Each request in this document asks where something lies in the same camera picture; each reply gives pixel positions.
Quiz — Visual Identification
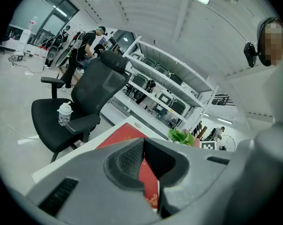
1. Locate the black head-mounted camera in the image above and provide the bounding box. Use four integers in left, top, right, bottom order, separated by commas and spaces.
243, 41, 258, 68

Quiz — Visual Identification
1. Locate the green potted plant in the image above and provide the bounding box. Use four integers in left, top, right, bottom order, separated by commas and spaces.
167, 128, 195, 146

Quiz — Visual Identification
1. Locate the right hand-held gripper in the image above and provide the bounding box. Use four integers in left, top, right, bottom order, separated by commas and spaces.
199, 141, 217, 151

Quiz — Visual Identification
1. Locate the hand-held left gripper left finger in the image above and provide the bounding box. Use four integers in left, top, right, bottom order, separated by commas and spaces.
26, 138, 161, 225

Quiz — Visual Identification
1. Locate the person's face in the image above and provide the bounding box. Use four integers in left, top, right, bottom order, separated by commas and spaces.
263, 22, 283, 67

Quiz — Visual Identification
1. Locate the clear water bottle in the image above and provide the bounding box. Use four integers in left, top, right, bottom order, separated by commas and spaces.
57, 101, 74, 127

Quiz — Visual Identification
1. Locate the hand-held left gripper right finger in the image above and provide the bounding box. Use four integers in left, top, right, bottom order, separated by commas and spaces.
143, 138, 236, 219

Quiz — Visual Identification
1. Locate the black pedestal fan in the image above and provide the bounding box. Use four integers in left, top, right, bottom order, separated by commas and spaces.
216, 135, 236, 152

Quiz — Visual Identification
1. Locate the white metal shelving rack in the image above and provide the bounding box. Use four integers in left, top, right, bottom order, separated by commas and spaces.
108, 35, 219, 142

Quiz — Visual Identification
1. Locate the red hardcover book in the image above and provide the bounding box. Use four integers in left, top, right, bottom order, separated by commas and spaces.
96, 122, 160, 210

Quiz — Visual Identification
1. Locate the black mesh office chair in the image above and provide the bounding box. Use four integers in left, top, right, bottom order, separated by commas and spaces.
31, 50, 131, 164

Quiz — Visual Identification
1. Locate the white water dispenser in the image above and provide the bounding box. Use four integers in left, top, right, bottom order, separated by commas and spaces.
19, 15, 32, 53

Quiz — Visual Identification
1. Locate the white square table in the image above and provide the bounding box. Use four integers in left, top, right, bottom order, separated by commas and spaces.
31, 115, 174, 185

